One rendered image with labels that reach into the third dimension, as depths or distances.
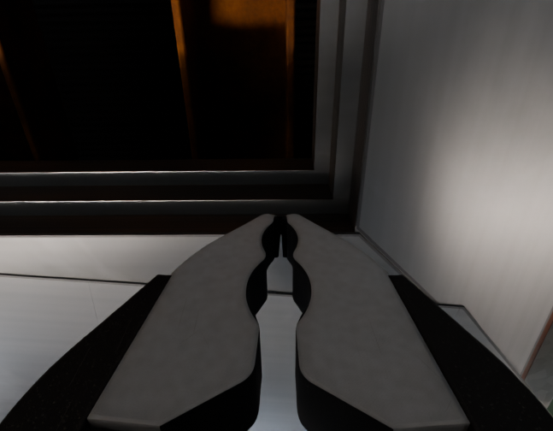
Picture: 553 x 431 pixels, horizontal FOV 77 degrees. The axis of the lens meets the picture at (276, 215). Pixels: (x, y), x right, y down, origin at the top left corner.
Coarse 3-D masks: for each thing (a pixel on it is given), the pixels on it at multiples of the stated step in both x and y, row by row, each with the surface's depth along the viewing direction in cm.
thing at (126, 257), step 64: (320, 0) 13; (320, 64) 14; (320, 128) 15; (0, 192) 16; (64, 192) 16; (128, 192) 16; (192, 192) 16; (256, 192) 16; (320, 192) 15; (0, 256) 14; (64, 256) 14; (128, 256) 14; (384, 256) 14
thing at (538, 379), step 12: (552, 324) 40; (552, 336) 41; (540, 348) 42; (552, 348) 42; (540, 360) 43; (552, 360) 43; (528, 372) 44; (540, 372) 44; (552, 372) 44; (528, 384) 46; (540, 384) 45; (552, 384) 45; (540, 396) 47; (552, 396) 47
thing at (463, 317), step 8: (464, 312) 15; (456, 320) 15; (464, 320) 15; (472, 320) 15; (472, 328) 16; (480, 328) 16; (480, 336) 16; (488, 336) 16; (488, 344) 16; (496, 352) 16; (504, 360) 17; (512, 368) 17; (520, 376) 17
